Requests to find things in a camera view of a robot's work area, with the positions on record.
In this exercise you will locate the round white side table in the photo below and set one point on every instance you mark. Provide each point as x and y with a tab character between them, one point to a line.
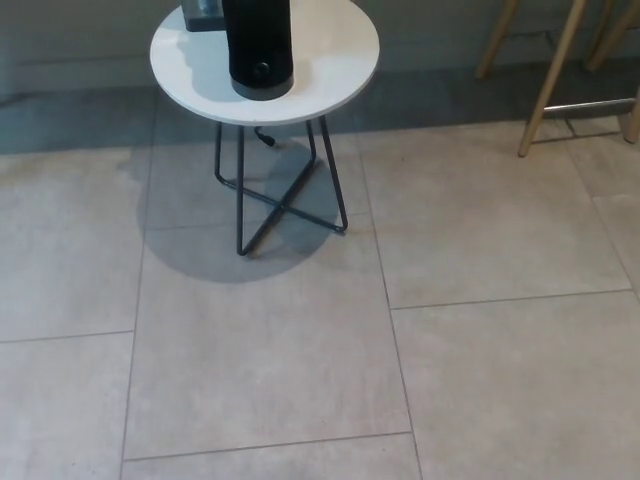
330	65

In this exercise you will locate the metal stool footrest bar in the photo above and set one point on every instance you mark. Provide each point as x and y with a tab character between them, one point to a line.
590	106

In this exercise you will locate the clear water tank black lid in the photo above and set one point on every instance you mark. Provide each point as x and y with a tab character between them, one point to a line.
200	15

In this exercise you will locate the black pod coffee machine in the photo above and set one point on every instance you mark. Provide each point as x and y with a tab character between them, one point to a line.
257	45

